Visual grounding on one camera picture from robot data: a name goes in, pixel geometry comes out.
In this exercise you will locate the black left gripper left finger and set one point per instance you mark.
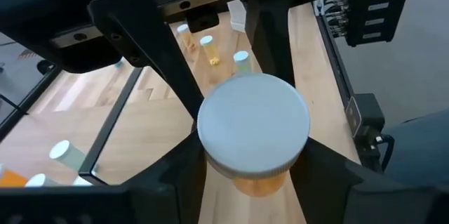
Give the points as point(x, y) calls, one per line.
point(175, 189)

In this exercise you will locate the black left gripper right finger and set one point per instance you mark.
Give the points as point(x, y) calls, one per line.
point(319, 189)

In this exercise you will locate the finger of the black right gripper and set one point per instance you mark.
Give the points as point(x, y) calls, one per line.
point(268, 24)
point(140, 31)

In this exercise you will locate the large amber pill bottle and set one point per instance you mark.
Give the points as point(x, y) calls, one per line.
point(252, 125)

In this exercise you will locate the small pale yellow pill bottle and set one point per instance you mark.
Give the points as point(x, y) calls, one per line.
point(59, 149)

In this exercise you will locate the medium amber pill bottle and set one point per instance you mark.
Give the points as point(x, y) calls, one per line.
point(12, 179)

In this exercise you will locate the cactus in white pot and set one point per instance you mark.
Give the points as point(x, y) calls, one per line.
point(236, 15)

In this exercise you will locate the small orange pill bottle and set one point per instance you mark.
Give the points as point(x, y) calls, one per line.
point(183, 29)

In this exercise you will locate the black connector box with labels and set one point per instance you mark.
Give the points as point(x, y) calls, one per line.
point(358, 24)

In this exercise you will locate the clear acrylic tray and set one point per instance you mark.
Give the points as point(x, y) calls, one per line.
point(109, 125)

